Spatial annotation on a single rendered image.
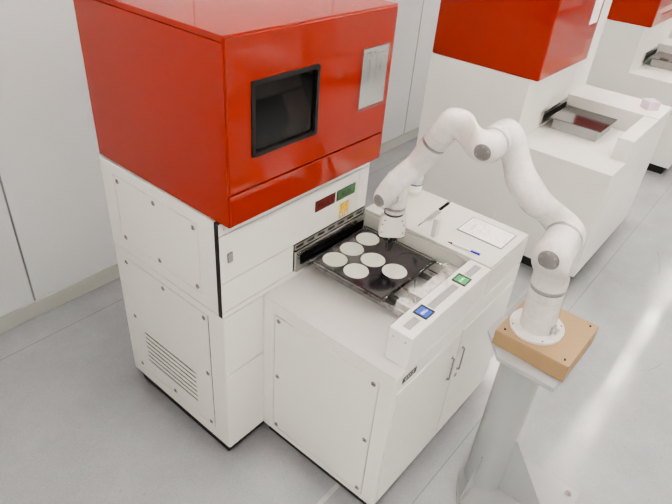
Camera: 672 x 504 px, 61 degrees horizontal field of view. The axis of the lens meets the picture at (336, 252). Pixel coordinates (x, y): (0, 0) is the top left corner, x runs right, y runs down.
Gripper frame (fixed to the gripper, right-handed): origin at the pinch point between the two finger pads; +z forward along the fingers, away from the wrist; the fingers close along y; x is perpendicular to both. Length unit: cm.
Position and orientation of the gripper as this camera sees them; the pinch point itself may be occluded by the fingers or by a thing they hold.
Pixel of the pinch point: (388, 245)
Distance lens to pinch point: 227.5
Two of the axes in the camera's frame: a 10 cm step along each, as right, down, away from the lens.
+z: -0.7, 8.2, 5.6
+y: 10.0, 0.5, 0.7
